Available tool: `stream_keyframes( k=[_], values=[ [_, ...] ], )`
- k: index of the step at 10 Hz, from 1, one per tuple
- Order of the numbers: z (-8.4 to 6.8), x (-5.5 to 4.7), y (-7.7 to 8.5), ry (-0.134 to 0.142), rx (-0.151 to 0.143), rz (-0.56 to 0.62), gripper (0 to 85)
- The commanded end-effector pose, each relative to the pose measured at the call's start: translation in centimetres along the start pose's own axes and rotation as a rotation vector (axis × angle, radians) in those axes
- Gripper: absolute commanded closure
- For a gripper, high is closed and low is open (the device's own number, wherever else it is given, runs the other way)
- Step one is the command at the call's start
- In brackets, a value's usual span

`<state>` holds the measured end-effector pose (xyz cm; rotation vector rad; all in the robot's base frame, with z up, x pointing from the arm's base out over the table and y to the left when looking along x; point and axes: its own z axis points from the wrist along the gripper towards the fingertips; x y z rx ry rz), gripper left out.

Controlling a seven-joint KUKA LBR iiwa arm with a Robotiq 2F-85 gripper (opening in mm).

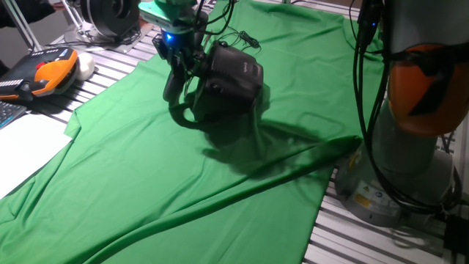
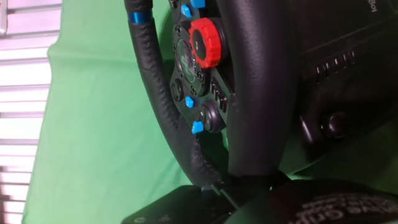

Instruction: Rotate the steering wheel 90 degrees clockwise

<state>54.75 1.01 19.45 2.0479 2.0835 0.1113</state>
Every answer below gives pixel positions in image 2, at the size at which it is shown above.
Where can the black racing steering wheel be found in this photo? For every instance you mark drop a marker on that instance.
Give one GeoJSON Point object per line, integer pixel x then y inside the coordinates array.
{"type": "Point", "coordinates": [258, 93]}

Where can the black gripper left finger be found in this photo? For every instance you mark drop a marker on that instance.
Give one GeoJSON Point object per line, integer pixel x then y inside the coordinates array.
{"type": "Point", "coordinates": [186, 205]}

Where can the green cloth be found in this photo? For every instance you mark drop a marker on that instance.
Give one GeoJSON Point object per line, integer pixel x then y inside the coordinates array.
{"type": "Point", "coordinates": [93, 124]}

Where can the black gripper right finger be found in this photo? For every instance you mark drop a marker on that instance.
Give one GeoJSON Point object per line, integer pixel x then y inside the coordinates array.
{"type": "Point", "coordinates": [280, 180]}

